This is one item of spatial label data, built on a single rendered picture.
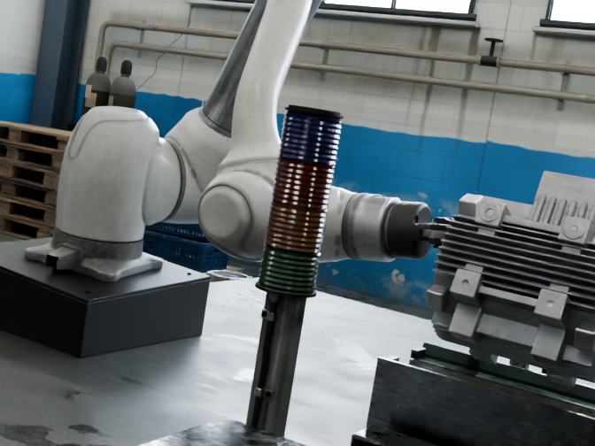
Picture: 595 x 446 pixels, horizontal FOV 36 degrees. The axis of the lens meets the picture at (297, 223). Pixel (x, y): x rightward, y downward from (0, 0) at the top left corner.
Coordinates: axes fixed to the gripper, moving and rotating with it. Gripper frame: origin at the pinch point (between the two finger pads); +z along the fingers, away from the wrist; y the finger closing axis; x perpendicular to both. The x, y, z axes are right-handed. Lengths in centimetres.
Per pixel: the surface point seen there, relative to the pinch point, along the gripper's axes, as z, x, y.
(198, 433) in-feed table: -18, 17, -46
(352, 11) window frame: -310, -151, 554
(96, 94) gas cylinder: -538, -78, 506
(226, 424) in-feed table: -18.0, 17.2, -41.7
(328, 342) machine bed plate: -53, 25, 45
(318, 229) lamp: -15.5, -0.7, -30.7
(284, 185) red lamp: -18.3, -5.0, -33.1
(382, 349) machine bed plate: -44, 26, 52
